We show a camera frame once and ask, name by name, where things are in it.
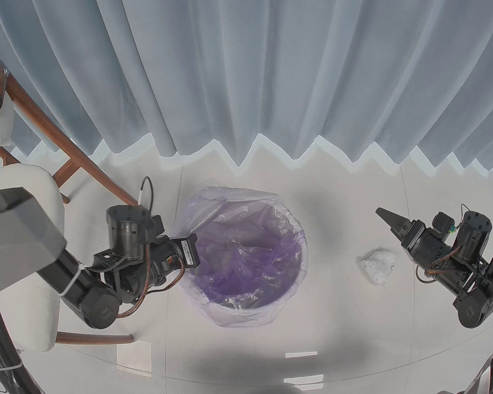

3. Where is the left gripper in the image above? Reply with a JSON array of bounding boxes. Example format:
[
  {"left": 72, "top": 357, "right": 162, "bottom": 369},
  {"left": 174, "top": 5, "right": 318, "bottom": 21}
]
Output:
[{"left": 151, "top": 233, "right": 201, "bottom": 280}]

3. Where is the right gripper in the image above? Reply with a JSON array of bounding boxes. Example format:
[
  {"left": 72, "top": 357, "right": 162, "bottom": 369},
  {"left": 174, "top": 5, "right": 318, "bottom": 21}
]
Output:
[{"left": 376, "top": 207, "right": 453, "bottom": 271}]

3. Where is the purple plastic bag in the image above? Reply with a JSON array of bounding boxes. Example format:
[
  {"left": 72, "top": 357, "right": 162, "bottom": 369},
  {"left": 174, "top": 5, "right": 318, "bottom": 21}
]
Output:
[{"left": 174, "top": 185, "right": 309, "bottom": 328}]

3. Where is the white trash bin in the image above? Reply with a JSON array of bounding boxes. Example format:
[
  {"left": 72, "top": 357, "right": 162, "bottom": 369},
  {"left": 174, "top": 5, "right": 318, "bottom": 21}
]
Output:
[{"left": 185, "top": 197, "right": 309, "bottom": 323}]

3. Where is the crumpled white paper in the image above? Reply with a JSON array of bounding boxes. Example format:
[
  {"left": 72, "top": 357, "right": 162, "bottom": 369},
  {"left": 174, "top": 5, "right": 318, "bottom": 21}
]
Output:
[{"left": 360, "top": 249, "right": 397, "bottom": 287}]

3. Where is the wooden chair with white cushions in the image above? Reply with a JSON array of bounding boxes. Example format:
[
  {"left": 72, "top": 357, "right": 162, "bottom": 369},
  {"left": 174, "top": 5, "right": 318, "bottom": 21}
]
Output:
[{"left": 0, "top": 58, "right": 148, "bottom": 353}]

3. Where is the pale blue curtain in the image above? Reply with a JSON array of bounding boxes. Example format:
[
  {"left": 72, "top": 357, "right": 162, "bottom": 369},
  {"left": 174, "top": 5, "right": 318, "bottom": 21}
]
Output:
[{"left": 0, "top": 0, "right": 493, "bottom": 172}]

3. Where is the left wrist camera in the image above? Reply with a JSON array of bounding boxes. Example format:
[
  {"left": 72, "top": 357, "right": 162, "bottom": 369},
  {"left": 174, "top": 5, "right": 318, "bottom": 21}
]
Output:
[{"left": 145, "top": 215, "right": 165, "bottom": 243}]

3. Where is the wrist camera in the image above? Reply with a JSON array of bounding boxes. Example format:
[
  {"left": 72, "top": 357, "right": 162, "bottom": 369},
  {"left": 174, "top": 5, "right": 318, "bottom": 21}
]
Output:
[
  {"left": 431, "top": 211, "right": 456, "bottom": 238},
  {"left": 145, "top": 215, "right": 165, "bottom": 243}
]

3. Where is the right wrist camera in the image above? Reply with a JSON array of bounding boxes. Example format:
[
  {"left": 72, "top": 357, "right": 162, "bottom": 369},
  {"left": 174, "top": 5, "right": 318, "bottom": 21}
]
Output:
[{"left": 431, "top": 211, "right": 456, "bottom": 238}]

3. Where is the black cable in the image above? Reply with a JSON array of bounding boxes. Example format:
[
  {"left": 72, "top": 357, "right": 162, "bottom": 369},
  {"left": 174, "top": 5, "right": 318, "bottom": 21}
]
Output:
[{"left": 139, "top": 176, "right": 154, "bottom": 212}]

